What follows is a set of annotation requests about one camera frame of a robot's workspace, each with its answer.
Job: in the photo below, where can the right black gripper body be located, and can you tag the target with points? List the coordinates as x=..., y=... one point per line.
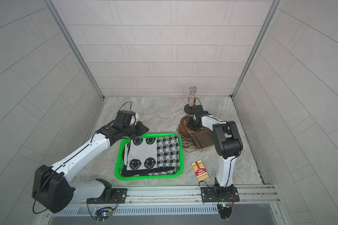
x=194, y=124

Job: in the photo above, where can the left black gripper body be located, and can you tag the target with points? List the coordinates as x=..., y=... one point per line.
x=134, y=131

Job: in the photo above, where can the brown plaid fringed scarf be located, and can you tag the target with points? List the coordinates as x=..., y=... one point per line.
x=193, y=140

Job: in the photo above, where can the red playing card box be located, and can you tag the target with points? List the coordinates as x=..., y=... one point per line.
x=200, y=170

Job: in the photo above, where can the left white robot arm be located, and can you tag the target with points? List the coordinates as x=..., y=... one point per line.
x=52, y=186

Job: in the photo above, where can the left green circuit board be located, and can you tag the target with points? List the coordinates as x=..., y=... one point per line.
x=103, y=214

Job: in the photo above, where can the black white smiley scarf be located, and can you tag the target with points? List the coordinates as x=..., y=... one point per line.
x=151, y=156

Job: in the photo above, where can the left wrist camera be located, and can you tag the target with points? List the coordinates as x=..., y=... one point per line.
x=125, y=117

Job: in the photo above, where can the green plastic basket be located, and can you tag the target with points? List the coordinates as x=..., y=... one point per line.
x=119, y=162

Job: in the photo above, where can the aluminium rail base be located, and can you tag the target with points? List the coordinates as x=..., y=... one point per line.
x=175, y=200

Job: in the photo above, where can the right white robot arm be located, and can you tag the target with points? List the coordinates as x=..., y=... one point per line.
x=228, y=144

